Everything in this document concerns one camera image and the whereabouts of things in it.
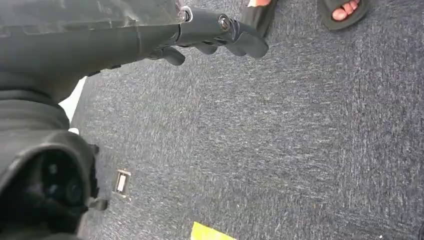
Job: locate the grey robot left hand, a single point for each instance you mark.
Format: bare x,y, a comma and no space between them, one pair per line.
82,39

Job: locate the white furniture panel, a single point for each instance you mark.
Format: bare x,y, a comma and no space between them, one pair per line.
71,106

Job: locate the ribbed grey left arm sleeve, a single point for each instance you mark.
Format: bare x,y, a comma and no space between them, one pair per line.
26,112

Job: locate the metal floor socket box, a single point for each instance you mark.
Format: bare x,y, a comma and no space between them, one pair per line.
122,184

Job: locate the black office chair base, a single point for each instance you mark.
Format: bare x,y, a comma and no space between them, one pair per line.
99,204

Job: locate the black sandal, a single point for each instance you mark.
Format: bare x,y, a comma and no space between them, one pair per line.
328,5
258,18

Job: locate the person's foot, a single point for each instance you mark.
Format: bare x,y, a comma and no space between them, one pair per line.
341,14
260,2

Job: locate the yellow floor tape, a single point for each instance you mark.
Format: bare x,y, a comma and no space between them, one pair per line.
207,233

